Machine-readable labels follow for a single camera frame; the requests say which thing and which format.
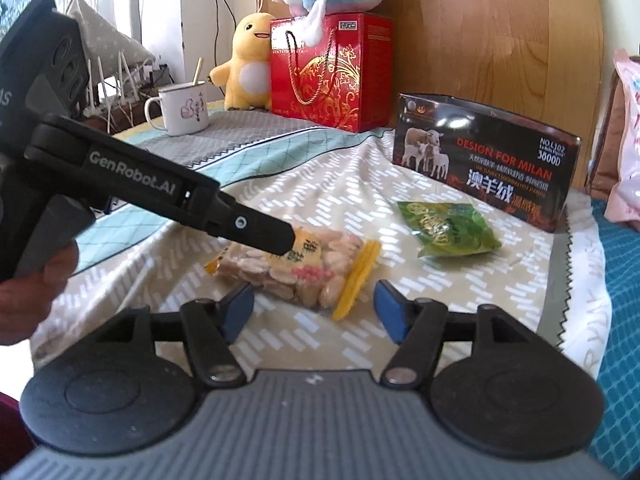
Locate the yellow plush toy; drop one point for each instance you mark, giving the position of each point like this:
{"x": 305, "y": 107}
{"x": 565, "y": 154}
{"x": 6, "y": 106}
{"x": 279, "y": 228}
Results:
{"x": 247, "y": 75}

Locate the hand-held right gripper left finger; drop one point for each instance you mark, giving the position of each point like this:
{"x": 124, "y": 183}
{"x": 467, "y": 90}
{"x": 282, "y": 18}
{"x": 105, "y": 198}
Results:
{"x": 237, "y": 310}

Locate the person's left hand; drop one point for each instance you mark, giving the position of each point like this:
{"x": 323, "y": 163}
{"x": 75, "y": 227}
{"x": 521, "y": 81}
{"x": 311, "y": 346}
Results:
{"x": 25, "y": 310}

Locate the clear yellow peanut packet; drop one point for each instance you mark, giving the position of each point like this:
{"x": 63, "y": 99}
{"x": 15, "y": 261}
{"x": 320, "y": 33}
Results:
{"x": 310, "y": 277}

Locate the white router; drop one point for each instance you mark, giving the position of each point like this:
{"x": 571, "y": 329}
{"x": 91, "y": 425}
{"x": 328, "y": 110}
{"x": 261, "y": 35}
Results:
{"x": 120, "y": 97}

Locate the wooden headboard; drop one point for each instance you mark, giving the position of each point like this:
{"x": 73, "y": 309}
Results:
{"x": 500, "y": 35}

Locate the dark green snack packet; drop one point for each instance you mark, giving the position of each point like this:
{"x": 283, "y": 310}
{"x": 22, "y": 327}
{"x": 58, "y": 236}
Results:
{"x": 450, "y": 230}

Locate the grey patterned cushion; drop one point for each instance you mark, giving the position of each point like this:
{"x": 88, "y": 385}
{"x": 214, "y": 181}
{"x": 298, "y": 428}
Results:
{"x": 110, "y": 40}

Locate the blue mesh mat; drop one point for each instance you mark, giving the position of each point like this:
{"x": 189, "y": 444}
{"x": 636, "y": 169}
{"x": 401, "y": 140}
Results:
{"x": 620, "y": 310}

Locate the white enamel mug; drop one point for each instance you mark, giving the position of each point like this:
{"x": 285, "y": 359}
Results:
{"x": 182, "y": 110}

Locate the patterned tablecloth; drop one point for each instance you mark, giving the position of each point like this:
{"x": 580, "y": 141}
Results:
{"x": 300, "y": 160}

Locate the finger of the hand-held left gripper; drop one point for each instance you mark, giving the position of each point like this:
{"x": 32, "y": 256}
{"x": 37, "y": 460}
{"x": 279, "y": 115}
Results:
{"x": 250, "y": 227}

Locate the stick in mug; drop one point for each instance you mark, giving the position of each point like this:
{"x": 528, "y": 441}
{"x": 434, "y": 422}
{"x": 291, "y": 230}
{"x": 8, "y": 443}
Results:
{"x": 198, "y": 71}

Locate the pink snack bag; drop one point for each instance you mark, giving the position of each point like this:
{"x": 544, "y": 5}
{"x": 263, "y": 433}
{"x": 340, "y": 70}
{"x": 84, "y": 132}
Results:
{"x": 627, "y": 160}

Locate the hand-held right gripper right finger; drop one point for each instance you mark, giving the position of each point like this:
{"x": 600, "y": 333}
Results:
{"x": 390, "y": 310}

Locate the red gift box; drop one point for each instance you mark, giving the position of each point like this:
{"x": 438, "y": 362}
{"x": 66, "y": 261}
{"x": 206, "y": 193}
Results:
{"x": 365, "y": 80}

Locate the black sheep print box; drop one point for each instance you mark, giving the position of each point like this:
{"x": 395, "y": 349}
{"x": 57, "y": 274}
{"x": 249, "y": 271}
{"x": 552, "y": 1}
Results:
{"x": 500, "y": 135}

